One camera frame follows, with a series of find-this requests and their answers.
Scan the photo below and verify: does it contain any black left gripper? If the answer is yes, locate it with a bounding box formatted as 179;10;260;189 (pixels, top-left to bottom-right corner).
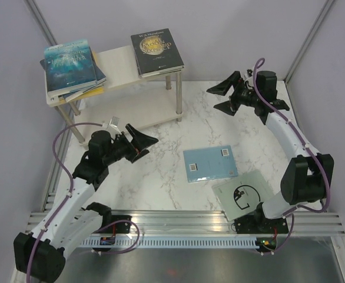
103;124;158;166

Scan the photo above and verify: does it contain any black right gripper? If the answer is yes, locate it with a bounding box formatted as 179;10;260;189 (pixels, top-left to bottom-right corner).
207;71;260;116

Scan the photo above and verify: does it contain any light blue thin booklet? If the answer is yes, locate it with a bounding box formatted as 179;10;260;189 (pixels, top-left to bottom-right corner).
183;145;238;183

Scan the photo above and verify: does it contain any yellow Little Prince book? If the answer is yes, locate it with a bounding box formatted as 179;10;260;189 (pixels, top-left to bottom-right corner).
58;50;107;102

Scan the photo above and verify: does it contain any navy blue hardcover book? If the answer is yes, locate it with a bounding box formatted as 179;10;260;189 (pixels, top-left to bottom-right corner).
39;58;107;103

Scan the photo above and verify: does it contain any black gold emblem book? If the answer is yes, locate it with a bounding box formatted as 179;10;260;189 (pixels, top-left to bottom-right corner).
131;28;181;67

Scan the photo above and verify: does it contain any purple galaxy cover book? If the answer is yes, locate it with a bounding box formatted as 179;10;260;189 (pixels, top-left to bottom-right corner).
137;55;184;78

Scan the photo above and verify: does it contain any white book black circle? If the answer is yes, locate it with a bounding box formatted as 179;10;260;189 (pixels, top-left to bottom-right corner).
213;170;274;221

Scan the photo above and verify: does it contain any teal ocean cover book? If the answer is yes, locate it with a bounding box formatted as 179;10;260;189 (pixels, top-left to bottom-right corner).
44;39;97;97

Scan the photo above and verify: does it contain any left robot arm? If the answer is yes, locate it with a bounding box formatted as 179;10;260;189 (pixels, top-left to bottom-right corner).
14;124;158;282

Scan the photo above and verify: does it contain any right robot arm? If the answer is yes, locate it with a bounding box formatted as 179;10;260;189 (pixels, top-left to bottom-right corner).
207;70;334;234

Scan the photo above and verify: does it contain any white two-tier shelf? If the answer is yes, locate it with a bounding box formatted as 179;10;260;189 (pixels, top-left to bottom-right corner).
46;45;183;146

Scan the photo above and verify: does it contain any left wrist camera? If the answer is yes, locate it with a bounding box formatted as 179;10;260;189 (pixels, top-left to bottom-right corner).
102;116;121;133

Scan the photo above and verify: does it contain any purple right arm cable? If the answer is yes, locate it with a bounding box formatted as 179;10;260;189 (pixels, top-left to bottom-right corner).
253;58;332;256

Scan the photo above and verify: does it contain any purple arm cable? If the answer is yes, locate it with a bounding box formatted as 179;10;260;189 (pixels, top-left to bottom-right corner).
26;122;141;281
253;58;332;256

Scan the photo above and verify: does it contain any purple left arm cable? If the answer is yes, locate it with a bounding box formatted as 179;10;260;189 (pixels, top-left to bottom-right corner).
26;122;141;281

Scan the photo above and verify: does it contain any aluminium frame rail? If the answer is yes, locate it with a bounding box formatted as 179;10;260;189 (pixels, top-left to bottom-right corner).
25;210;345;238

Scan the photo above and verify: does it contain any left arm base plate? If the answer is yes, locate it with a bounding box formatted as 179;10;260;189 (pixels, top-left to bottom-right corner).
101;215;132;235

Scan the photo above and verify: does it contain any white slotted cable duct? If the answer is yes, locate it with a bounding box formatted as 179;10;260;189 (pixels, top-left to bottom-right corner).
79;235;259;249

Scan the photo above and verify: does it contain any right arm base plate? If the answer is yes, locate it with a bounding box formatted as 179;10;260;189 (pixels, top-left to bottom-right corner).
234;215;289;235

